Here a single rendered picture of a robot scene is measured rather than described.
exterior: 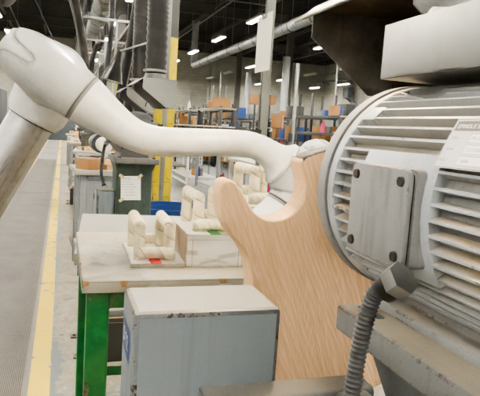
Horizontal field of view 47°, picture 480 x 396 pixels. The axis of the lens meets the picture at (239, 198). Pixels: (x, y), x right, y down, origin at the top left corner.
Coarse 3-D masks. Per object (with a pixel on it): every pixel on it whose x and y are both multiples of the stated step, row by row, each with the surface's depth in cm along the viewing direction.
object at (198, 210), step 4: (196, 200) 154; (200, 200) 154; (204, 200) 155; (196, 204) 154; (200, 204) 154; (192, 208) 156; (196, 208) 154; (200, 208) 154; (192, 212) 155; (196, 212) 154; (200, 212) 155; (192, 216) 155; (196, 216) 155; (200, 216) 155; (192, 220) 155; (192, 224) 155; (192, 228) 156
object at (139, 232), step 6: (138, 228) 150; (144, 228) 151; (138, 234) 151; (144, 234) 151; (138, 240) 151; (144, 240) 152; (138, 246) 151; (144, 246) 152; (138, 258) 151; (144, 258) 153
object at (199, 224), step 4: (196, 220) 154; (200, 220) 154; (204, 220) 155; (208, 220) 155; (212, 220) 155; (216, 220) 156; (196, 224) 154; (200, 224) 154; (204, 224) 154; (208, 224) 155; (212, 224) 155; (216, 224) 155; (220, 224) 156; (196, 228) 154; (200, 228) 154; (204, 228) 155; (208, 228) 155; (212, 228) 155; (216, 228) 156; (220, 228) 156
